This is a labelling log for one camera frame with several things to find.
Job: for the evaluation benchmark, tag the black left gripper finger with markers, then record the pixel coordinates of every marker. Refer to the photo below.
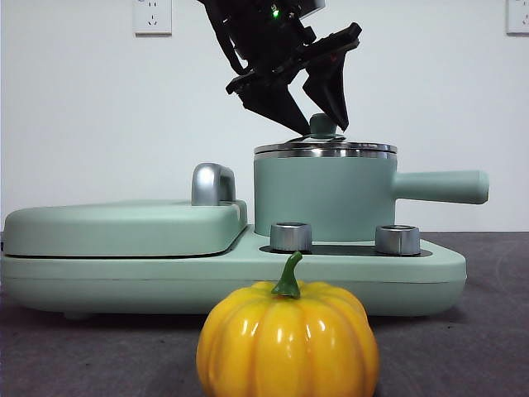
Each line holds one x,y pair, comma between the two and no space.
330,91
277,105

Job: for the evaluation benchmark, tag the glass lid with green knob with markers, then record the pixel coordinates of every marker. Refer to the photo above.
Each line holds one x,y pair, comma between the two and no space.
322,126

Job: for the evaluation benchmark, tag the yellow pumpkin with green stem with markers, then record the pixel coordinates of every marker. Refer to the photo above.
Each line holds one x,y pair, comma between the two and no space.
285,343

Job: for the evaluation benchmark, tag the silver control knob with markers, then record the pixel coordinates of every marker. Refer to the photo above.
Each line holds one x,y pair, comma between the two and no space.
289,237
396,240

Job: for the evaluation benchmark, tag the black control panel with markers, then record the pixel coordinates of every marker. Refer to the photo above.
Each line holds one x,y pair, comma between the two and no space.
343,250

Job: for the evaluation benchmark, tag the mint green griddle cover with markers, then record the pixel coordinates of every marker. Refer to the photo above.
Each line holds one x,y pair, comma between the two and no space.
124,227

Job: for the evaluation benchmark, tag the mint green cooker base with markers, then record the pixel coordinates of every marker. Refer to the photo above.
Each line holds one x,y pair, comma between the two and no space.
124,285

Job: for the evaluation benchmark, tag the white wall socket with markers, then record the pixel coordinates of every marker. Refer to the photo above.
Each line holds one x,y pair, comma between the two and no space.
518,16
152,16

